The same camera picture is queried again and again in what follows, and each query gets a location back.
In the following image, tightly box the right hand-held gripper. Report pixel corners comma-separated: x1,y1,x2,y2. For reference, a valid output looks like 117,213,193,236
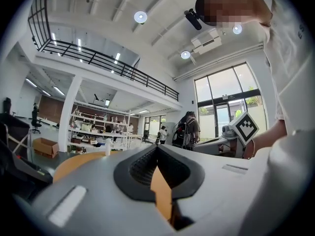
195,111,260,160

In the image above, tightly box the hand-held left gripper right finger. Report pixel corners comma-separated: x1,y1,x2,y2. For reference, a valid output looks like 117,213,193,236
157,129,315,236

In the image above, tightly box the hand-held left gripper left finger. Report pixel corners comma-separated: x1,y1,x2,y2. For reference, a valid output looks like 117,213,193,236
31,145,173,236

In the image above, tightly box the person's right forearm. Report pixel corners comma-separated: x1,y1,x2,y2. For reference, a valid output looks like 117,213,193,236
246,118,288,160

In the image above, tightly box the cardboard box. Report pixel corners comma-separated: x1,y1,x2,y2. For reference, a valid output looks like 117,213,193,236
32,137,60,159

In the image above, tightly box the large glass window door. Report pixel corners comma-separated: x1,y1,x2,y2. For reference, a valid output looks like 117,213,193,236
193,62,268,144

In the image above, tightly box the white shelving rack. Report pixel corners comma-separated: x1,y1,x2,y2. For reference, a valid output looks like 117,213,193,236
69,101,144,152

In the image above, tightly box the person's white shirt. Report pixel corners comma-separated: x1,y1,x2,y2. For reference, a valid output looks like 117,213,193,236
253,0,315,139

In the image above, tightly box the white ceiling air conditioner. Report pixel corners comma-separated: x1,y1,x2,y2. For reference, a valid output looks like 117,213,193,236
190,28,222,56

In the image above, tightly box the black office chair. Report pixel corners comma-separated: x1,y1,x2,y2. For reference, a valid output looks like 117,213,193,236
31,106,43,134

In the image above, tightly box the person's head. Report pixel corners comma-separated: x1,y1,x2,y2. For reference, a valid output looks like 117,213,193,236
195,0,274,30

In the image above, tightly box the black balcony railing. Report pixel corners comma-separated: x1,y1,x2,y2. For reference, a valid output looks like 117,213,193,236
28,0,180,102

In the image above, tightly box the black frame rack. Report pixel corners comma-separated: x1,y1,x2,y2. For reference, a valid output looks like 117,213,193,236
0,112,32,158

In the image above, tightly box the black head-mounted camera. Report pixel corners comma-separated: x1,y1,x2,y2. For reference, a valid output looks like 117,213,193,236
184,8,203,31

